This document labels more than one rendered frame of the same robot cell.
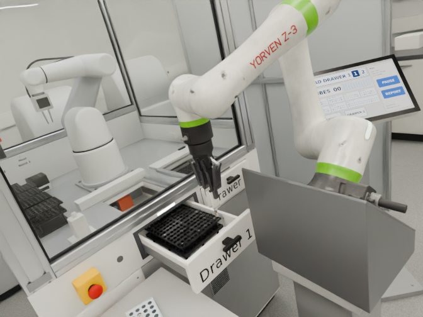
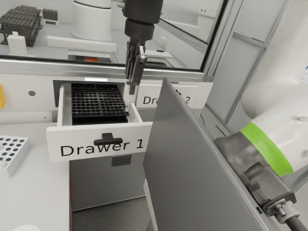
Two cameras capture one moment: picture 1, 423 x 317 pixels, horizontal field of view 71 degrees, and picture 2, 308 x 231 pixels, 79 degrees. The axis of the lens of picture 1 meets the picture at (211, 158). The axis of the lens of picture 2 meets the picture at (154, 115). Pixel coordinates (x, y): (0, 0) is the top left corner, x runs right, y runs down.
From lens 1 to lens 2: 0.47 m
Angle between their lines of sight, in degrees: 16
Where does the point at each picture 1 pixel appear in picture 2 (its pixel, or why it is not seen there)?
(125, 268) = (35, 104)
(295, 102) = (277, 45)
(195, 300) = (57, 165)
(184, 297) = not seen: hidden behind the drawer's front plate
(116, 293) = (19, 118)
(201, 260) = (67, 137)
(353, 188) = (269, 179)
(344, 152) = (292, 130)
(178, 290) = not seen: hidden behind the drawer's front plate
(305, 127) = (267, 79)
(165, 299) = (42, 146)
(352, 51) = not seen: outside the picture
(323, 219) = (197, 191)
